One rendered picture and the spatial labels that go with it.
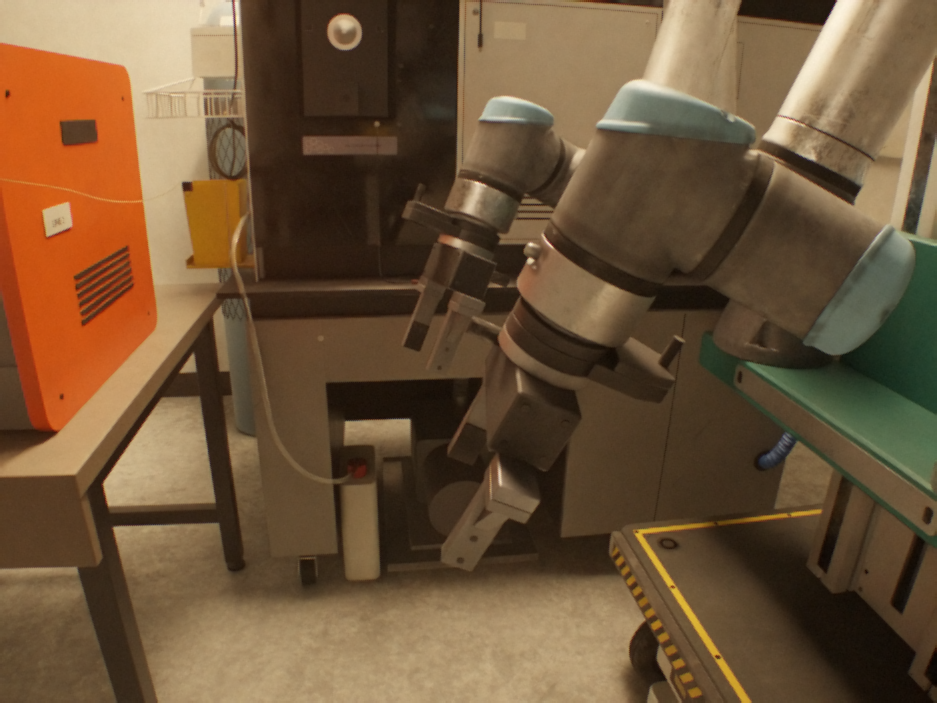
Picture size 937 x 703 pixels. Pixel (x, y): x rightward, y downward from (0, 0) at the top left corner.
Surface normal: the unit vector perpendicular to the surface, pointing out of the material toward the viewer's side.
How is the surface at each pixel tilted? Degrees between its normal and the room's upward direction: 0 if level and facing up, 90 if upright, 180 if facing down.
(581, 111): 90
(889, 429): 0
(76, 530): 90
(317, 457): 90
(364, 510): 90
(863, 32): 79
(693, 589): 0
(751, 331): 70
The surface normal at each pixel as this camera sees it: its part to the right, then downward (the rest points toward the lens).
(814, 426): -0.99, 0.04
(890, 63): -0.15, 0.38
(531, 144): 0.52, 0.32
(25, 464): 0.02, -0.94
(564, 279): -0.56, 0.12
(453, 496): 0.15, 0.34
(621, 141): -0.75, -0.05
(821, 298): -0.35, 0.51
